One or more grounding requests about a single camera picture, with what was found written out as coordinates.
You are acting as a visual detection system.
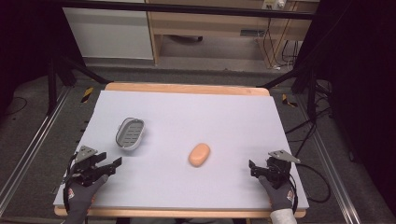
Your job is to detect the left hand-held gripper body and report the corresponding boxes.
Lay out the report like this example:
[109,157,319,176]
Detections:
[68,145,108,188]

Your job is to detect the hanging desk cables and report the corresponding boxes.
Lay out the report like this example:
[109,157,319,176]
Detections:
[262,17,301,70]

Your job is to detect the wooden table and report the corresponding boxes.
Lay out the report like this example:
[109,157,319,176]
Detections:
[53,81,307,219]

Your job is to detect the white cabinet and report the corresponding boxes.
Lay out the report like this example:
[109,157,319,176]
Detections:
[62,7,155,61]

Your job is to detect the orange soap bar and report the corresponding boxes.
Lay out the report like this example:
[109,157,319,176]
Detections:
[188,142,211,168]

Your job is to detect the grey soap dish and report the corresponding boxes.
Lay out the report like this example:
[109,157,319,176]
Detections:
[115,117,147,152]

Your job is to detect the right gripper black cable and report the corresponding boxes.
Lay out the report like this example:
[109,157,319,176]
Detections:
[288,162,332,216]

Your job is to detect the white power strip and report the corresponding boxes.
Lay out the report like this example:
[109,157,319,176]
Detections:
[262,0,287,10]

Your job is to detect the person's right hand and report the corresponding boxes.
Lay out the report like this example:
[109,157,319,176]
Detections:
[258,175,296,212]

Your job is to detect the black floor cables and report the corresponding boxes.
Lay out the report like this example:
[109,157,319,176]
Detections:
[284,78,333,158]

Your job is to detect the aluminium floor rail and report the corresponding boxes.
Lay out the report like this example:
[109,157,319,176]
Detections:
[0,86,73,216]
[295,92,362,224]

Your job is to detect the black metal frame stand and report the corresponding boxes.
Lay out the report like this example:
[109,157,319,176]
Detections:
[46,52,112,116]
[256,62,332,122]

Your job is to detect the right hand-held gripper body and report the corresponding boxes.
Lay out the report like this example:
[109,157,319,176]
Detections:
[259,149,302,190]

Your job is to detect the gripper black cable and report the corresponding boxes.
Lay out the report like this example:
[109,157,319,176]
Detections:
[62,152,78,216]
[288,162,332,216]

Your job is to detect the white table mat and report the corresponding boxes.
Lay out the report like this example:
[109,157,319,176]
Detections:
[52,90,310,210]

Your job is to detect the black top frame bar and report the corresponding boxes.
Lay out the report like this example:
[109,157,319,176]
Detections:
[59,0,316,21]

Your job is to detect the yellow black striped tape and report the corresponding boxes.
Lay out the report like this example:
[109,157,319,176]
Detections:
[281,93,299,108]
[81,86,94,104]

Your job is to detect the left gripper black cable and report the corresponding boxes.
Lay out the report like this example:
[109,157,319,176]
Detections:
[62,152,78,216]

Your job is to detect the person's left hand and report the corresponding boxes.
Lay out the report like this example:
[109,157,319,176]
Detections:
[64,174,109,224]

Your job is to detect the wooden desk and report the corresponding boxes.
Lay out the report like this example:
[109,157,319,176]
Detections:
[145,0,319,69]

